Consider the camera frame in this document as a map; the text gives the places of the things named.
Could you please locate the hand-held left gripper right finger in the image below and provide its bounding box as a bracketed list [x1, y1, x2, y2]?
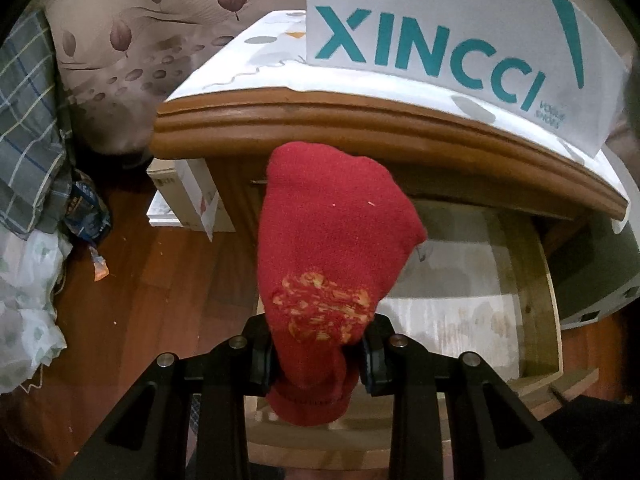
[357, 312, 583, 480]

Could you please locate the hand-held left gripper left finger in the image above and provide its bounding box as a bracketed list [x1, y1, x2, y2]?
[62, 312, 276, 480]

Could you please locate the wooden drawer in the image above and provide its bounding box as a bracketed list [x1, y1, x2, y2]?
[245, 177, 601, 466]

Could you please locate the red sock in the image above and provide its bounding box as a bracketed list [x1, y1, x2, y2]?
[257, 141, 428, 426]

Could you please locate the white shoe box teal print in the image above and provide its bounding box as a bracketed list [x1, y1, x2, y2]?
[304, 0, 633, 158]

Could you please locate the white cardboard box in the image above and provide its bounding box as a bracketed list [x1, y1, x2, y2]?
[146, 158, 236, 243]

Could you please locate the orange wrapper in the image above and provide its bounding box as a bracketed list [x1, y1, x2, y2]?
[89, 246, 110, 281]

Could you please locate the blue snack packet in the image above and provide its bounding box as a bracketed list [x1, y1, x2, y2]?
[64, 169, 112, 246]

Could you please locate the wooden nightstand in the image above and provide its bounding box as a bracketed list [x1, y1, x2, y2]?
[151, 85, 630, 466]

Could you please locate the white floral cloth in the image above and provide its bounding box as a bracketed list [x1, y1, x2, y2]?
[0, 230, 73, 393]

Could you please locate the grey box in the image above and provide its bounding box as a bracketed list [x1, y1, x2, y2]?
[547, 210, 640, 331]

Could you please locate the white dotted cloth cover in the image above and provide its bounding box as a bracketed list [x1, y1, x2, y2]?
[165, 9, 640, 233]

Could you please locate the grey plaid cloth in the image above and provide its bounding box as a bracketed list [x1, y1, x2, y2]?
[0, 7, 76, 236]

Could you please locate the leaf print curtain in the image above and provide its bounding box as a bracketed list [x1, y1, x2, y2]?
[35, 0, 308, 157]

